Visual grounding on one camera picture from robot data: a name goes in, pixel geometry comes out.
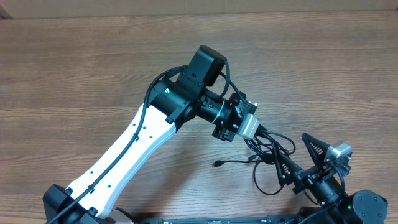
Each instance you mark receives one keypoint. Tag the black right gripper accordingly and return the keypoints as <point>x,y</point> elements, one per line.
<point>310,177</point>

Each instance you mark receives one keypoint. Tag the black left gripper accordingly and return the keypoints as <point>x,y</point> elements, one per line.
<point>223,134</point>

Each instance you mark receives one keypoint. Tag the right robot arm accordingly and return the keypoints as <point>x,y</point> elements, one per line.
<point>325,181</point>

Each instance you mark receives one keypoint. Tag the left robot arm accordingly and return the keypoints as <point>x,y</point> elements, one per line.
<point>173,98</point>

